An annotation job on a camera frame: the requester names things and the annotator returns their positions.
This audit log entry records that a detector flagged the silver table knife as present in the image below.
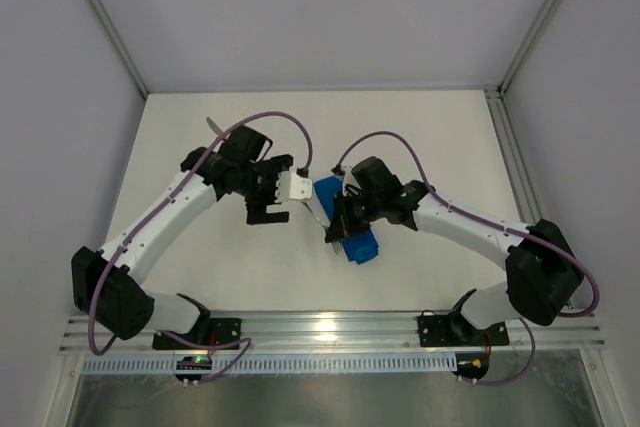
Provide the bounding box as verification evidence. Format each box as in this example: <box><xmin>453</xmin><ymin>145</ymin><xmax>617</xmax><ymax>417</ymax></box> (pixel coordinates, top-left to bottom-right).
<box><xmin>206</xmin><ymin>117</ymin><xmax>224</xmax><ymax>136</ymax></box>

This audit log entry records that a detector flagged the blue cloth napkin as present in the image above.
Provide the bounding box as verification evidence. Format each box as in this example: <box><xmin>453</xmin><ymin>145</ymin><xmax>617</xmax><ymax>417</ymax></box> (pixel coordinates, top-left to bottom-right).
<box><xmin>313</xmin><ymin>176</ymin><xmax>379</xmax><ymax>264</ymax></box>

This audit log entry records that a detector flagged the silver fork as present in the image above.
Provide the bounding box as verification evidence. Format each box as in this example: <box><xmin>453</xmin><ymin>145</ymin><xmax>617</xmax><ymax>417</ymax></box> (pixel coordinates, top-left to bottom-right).
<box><xmin>302</xmin><ymin>201</ymin><xmax>343</xmax><ymax>255</ymax></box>

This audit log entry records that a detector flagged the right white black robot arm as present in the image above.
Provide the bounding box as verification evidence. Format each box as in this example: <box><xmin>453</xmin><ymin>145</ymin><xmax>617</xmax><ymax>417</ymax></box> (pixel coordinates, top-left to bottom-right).
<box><xmin>325</xmin><ymin>156</ymin><xmax>584</xmax><ymax>345</ymax></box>

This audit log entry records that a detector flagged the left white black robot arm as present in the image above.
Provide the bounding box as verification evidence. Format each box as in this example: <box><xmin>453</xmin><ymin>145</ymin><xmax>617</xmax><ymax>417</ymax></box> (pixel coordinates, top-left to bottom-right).
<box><xmin>71</xmin><ymin>126</ymin><xmax>293</xmax><ymax>348</ymax></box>

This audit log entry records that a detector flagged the right black controller board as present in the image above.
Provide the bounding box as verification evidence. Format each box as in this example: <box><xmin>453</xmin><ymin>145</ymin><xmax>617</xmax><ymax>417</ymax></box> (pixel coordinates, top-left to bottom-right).
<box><xmin>453</xmin><ymin>356</ymin><xmax>490</xmax><ymax>382</ymax></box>

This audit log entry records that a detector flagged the black controller board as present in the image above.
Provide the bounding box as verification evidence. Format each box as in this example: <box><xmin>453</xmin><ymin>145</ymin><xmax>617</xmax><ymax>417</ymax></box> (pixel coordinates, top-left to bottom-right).
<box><xmin>453</xmin><ymin>356</ymin><xmax>490</xmax><ymax>382</ymax></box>
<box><xmin>174</xmin><ymin>354</ymin><xmax>212</xmax><ymax>383</ymax></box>

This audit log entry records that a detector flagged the left black controller board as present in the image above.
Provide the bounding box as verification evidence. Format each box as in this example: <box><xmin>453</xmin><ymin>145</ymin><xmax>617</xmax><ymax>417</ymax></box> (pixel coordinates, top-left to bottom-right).
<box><xmin>174</xmin><ymin>354</ymin><xmax>212</xmax><ymax>383</ymax></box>

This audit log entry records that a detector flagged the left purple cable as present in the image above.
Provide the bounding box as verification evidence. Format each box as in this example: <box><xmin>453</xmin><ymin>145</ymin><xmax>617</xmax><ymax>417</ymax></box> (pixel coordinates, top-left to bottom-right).
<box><xmin>87</xmin><ymin>111</ymin><xmax>315</xmax><ymax>392</ymax></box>

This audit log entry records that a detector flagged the purple cable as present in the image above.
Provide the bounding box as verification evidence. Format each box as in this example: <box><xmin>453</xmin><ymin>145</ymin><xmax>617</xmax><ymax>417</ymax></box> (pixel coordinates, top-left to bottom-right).
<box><xmin>87</xmin><ymin>111</ymin><xmax>315</xmax><ymax>392</ymax></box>
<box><xmin>332</xmin><ymin>131</ymin><xmax>601</xmax><ymax>387</ymax></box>

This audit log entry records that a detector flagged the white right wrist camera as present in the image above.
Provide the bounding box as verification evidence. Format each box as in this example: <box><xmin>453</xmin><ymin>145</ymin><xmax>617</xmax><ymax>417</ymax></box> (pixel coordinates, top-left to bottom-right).
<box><xmin>331</xmin><ymin>165</ymin><xmax>359</xmax><ymax>189</ymax></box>

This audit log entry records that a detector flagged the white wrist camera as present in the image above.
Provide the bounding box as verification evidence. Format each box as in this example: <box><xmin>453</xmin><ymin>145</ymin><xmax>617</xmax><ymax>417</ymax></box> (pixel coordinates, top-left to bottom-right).
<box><xmin>275</xmin><ymin>169</ymin><xmax>313</xmax><ymax>203</ymax></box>
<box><xmin>331</xmin><ymin>165</ymin><xmax>359</xmax><ymax>189</ymax></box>

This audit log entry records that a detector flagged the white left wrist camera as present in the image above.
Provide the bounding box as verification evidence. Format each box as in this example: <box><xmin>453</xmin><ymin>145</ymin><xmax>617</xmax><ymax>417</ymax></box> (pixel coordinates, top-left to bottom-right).
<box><xmin>275</xmin><ymin>169</ymin><xmax>313</xmax><ymax>203</ymax></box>

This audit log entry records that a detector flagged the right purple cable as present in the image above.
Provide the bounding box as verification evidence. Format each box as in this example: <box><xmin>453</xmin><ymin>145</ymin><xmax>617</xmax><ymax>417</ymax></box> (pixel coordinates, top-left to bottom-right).
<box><xmin>332</xmin><ymin>131</ymin><xmax>601</xmax><ymax>387</ymax></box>

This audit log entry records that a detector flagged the right side aluminium rail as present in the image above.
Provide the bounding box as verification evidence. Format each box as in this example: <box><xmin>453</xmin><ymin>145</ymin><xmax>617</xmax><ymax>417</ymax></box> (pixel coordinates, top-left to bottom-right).
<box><xmin>484</xmin><ymin>89</ymin><xmax>584</xmax><ymax>318</ymax></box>

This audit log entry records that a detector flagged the aluminium rail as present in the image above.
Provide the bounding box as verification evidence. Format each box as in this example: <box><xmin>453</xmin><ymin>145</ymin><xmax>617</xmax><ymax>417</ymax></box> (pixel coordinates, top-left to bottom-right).
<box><xmin>58</xmin><ymin>309</ymin><xmax>606</xmax><ymax>354</ymax></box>
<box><xmin>484</xmin><ymin>89</ymin><xmax>584</xmax><ymax>318</ymax></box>

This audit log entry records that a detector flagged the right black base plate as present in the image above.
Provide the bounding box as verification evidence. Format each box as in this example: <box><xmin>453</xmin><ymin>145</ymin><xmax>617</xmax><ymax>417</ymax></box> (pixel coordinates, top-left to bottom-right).
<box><xmin>416</xmin><ymin>311</ymin><xmax>510</xmax><ymax>348</ymax></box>

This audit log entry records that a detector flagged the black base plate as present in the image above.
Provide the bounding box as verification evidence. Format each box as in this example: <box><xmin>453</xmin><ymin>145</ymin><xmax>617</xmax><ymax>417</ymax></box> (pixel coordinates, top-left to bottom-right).
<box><xmin>152</xmin><ymin>317</ymin><xmax>242</xmax><ymax>351</ymax></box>
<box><xmin>416</xmin><ymin>311</ymin><xmax>510</xmax><ymax>348</ymax></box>

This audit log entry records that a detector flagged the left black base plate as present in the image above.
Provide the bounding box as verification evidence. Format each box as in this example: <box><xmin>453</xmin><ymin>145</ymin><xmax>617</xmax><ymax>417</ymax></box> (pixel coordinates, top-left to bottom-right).
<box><xmin>152</xmin><ymin>317</ymin><xmax>242</xmax><ymax>351</ymax></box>

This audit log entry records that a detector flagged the aluminium front rail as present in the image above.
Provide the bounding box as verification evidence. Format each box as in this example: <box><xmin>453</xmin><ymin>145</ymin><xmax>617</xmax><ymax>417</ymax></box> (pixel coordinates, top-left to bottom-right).
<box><xmin>58</xmin><ymin>309</ymin><xmax>606</xmax><ymax>354</ymax></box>

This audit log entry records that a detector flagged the slotted grey cable duct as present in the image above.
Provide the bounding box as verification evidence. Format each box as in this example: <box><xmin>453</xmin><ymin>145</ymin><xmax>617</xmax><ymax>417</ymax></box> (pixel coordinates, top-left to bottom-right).
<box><xmin>81</xmin><ymin>352</ymin><xmax>456</xmax><ymax>375</ymax></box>

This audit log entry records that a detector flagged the left aluminium frame post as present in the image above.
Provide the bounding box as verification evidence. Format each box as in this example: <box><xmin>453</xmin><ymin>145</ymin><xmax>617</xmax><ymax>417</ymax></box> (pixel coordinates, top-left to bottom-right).
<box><xmin>84</xmin><ymin>0</ymin><xmax>150</xmax><ymax>100</ymax></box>

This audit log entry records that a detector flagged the aluminium frame post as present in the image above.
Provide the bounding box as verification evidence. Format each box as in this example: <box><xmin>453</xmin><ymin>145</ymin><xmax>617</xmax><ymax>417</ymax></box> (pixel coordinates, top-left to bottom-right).
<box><xmin>84</xmin><ymin>0</ymin><xmax>150</xmax><ymax>100</ymax></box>
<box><xmin>497</xmin><ymin>0</ymin><xmax>563</xmax><ymax>98</ymax></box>

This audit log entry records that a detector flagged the right aluminium frame post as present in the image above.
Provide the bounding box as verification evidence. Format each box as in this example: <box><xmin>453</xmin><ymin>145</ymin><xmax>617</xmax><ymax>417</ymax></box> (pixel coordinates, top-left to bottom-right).
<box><xmin>497</xmin><ymin>0</ymin><xmax>563</xmax><ymax>98</ymax></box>

